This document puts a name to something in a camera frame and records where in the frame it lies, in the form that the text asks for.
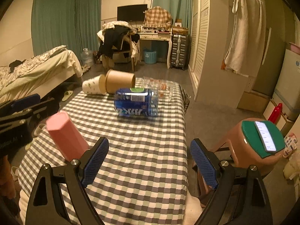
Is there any pink faceted cup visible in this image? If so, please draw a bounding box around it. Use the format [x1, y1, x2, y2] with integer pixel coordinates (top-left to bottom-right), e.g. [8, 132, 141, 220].
[46, 111, 89, 161]

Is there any white floral paper cup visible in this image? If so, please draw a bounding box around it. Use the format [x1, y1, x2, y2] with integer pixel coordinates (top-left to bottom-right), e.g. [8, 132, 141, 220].
[82, 74, 107, 95]

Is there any brown kraft paper cup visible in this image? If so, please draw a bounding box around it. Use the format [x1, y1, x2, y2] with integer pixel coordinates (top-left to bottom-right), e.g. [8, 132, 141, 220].
[105, 70, 136, 94]

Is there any operator hand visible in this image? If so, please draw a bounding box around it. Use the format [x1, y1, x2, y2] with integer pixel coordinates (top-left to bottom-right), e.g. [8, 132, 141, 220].
[0, 155, 16, 200]

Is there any brown plastic stool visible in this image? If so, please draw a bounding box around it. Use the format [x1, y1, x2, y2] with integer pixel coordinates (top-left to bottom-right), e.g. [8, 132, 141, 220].
[192, 117, 286, 207]

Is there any bed with patterned bedding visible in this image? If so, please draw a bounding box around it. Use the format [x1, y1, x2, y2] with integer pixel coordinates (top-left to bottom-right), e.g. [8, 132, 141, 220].
[1, 45, 82, 103]

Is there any smartphone lit screen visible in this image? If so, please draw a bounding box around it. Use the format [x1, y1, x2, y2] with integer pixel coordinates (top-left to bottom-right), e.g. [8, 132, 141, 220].
[254, 121, 277, 153]

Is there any slipper near bed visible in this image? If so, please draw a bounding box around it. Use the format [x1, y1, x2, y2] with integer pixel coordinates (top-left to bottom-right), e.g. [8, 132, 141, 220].
[61, 90, 73, 102]

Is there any checkered tablecloth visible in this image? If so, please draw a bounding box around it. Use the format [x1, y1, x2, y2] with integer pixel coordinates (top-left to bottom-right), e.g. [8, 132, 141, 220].
[17, 77, 191, 225]

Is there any green stool cushion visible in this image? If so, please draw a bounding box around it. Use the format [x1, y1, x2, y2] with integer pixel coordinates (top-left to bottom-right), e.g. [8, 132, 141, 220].
[241, 120, 285, 158]

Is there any red bottle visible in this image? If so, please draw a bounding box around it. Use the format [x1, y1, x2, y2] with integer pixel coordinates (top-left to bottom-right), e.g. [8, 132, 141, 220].
[268, 103, 283, 125]

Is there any blue label water bottle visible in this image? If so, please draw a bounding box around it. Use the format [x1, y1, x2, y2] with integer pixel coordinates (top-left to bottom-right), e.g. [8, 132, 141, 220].
[114, 88, 159, 117]

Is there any large water jug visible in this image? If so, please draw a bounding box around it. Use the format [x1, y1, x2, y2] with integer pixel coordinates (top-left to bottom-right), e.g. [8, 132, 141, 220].
[81, 48, 94, 67]

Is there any white small fridge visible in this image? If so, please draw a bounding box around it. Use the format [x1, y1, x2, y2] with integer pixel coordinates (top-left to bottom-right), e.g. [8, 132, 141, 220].
[272, 49, 300, 121]

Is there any clear plastic bottle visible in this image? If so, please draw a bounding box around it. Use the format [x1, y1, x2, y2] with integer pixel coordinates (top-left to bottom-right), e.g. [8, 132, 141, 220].
[142, 77, 174, 101]

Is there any green curtain left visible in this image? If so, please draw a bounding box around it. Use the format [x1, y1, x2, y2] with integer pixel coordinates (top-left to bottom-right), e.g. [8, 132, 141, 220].
[31, 0, 101, 56]

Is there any chair with piled clothes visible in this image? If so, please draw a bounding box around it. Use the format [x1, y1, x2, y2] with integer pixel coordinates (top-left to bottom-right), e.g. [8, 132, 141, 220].
[97, 20, 140, 71]

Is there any blue laundry basket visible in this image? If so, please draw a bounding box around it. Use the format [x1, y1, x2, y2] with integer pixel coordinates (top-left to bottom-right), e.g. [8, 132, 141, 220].
[143, 49, 157, 65]

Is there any hanging white towel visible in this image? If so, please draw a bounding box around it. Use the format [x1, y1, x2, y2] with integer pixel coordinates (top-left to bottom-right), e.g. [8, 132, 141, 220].
[224, 0, 266, 77]

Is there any silver black suitcase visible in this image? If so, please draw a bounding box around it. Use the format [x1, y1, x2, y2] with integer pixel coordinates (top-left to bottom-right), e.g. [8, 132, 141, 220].
[170, 34, 189, 69]

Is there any pink basin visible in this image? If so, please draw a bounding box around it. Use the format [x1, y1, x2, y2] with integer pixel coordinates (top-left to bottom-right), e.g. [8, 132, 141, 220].
[289, 42, 300, 55]

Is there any white desk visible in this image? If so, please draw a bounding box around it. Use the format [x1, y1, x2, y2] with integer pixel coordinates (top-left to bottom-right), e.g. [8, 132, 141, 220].
[138, 31, 172, 69]

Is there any black television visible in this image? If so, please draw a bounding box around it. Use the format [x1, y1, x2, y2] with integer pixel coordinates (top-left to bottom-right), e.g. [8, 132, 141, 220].
[117, 4, 148, 22]

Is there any cardboard box on suitcase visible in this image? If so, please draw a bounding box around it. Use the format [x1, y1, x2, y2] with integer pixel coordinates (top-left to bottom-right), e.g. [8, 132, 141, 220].
[172, 26, 189, 36]

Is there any plaid cloth cover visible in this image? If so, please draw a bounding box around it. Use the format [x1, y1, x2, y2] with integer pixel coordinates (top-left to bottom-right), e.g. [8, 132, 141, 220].
[143, 6, 172, 29]

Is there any white louvered wardrobe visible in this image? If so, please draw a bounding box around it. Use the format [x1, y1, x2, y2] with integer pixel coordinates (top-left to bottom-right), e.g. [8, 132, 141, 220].
[188, 0, 247, 108]

